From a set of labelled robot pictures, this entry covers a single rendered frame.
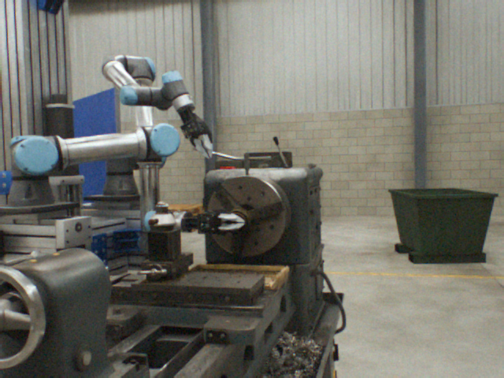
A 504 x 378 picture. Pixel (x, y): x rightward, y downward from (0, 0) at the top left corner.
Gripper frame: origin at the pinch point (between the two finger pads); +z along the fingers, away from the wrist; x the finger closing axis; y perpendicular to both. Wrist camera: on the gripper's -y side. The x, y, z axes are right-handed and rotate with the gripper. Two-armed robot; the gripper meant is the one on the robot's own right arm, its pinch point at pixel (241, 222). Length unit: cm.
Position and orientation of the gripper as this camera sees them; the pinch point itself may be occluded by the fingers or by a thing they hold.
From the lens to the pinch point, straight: 177.7
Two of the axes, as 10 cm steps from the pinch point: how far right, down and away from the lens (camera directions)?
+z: 9.7, 0.0, -2.6
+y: -2.6, 0.4, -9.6
